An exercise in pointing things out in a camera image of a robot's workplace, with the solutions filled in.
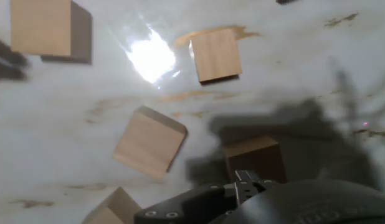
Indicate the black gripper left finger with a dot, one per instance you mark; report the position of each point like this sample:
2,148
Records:
180,208

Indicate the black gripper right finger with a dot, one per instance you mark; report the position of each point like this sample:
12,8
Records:
247,183

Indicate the large wooden cube block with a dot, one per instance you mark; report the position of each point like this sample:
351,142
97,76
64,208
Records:
114,208
40,28
215,56
258,158
145,143

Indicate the white marble pattern mat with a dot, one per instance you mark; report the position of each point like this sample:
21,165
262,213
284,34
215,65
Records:
55,140

